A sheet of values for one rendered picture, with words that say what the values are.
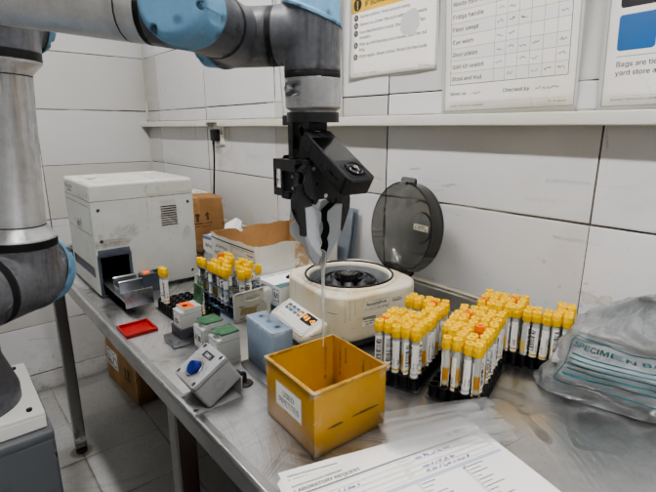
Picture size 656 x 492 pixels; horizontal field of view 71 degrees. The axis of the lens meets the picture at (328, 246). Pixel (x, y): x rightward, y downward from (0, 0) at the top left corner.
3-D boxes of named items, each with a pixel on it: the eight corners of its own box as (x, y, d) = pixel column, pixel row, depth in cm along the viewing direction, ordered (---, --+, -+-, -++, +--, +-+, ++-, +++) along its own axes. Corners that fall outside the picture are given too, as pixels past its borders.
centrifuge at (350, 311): (261, 319, 109) (259, 269, 106) (364, 296, 124) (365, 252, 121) (311, 362, 89) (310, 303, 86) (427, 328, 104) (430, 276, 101)
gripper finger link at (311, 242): (300, 258, 71) (300, 197, 68) (323, 267, 66) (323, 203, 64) (282, 261, 69) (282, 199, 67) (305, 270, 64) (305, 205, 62)
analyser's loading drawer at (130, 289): (102, 287, 125) (99, 268, 124) (127, 281, 129) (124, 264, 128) (126, 308, 110) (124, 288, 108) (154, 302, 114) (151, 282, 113)
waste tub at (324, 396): (266, 413, 73) (263, 355, 71) (333, 386, 81) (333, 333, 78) (313, 461, 63) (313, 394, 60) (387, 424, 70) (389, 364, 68)
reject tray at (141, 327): (116, 329, 104) (116, 325, 103) (146, 321, 108) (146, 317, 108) (126, 339, 99) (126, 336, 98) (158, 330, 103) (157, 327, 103)
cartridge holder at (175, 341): (163, 340, 98) (162, 324, 97) (203, 328, 104) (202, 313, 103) (174, 349, 94) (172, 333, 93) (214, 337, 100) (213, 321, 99)
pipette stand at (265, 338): (241, 365, 88) (238, 316, 85) (273, 355, 91) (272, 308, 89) (266, 389, 80) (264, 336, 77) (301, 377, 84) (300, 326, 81)
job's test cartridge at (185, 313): (174, 332, 99) (172, 305, 97) (195, 326, 102) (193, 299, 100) (182, 339, 96) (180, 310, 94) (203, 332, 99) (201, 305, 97)
